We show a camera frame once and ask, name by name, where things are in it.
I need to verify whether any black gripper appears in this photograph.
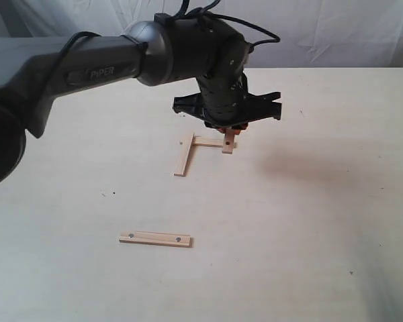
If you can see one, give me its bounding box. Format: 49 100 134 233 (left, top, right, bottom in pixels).
173 73 282 129

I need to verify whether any wood strip with holes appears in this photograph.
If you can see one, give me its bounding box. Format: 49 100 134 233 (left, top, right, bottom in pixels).
118 231 192 248
222 128 235 154

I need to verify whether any plain wood strip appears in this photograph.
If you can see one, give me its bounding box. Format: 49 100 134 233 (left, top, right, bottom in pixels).
192 136 226 148
173 132 195 177

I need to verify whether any wood strip with holes bottom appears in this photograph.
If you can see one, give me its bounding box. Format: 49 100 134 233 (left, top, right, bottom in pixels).
118 231 192 248

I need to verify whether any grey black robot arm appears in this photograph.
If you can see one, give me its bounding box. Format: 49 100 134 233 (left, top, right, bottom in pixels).
0 8 281 182

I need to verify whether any plain wood strip top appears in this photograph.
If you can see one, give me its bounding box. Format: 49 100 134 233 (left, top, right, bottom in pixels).
192 136 226 148

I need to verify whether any white backdrop cloth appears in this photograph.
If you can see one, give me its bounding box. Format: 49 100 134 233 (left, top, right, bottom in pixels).
0 0 403 68

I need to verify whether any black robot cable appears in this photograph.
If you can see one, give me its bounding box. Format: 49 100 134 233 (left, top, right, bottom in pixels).
55 0 281 85

